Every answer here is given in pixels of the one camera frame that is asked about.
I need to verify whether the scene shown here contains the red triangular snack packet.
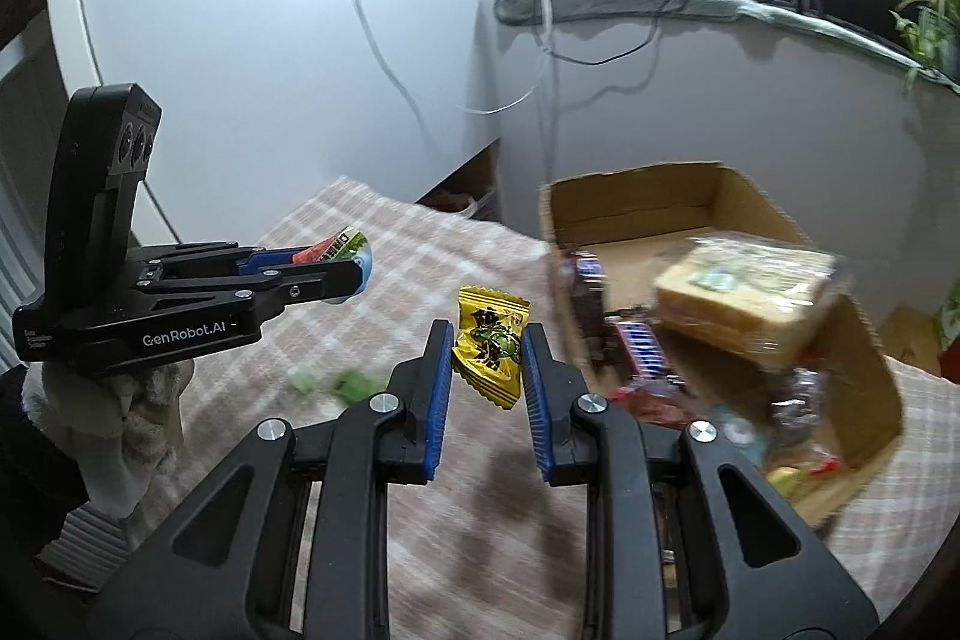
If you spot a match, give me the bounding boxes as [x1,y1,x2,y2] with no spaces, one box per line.
[291,226,374,292]

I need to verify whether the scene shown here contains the green candy packet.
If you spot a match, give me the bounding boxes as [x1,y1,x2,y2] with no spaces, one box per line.
[288,369,381,406]

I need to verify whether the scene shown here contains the green blue jelly packet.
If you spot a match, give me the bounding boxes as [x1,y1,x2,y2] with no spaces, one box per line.
[711,404,843,500]

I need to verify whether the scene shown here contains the yellow candy packet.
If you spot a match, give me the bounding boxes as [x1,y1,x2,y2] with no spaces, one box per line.
[452,286,530,411]

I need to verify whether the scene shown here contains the small Snickers bar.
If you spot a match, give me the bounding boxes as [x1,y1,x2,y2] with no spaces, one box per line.
[607,317,680,383]

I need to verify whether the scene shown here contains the bagged sliced bread loaf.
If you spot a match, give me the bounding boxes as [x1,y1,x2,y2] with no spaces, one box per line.
[652,232,851,370]

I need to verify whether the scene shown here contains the clear bag dried fruit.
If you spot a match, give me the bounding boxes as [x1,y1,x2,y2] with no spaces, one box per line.
[766,365,828,450]
[608,378,695,429]

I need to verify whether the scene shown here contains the large Snickers bar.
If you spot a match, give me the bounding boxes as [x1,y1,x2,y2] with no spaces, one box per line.
[560,248,607,364]

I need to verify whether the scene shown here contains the left gloved hand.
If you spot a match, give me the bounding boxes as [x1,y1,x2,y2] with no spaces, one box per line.
[21,359,195,520]

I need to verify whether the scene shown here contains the pink plaid tablecloth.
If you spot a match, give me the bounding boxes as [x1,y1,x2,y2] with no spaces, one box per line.
[82,179,958,638]

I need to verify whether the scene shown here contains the white cabinet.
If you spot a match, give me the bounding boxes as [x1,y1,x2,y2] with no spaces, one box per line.
[47,0,494,244]

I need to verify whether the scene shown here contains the brown cardboard box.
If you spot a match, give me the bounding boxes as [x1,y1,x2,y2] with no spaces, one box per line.
[540,163,903,526]

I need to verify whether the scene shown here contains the grey windowsill cloth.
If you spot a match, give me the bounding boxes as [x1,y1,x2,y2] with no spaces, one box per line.
[493,0,960,91]

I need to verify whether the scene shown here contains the potted spider plant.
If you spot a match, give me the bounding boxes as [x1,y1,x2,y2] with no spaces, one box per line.
[890,0,958,94]

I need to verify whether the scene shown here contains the white cable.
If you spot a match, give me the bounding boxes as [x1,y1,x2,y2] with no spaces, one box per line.
[328,0,562,215]

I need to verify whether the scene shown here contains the black cable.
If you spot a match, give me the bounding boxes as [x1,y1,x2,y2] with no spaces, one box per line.
[535,0,700,68]

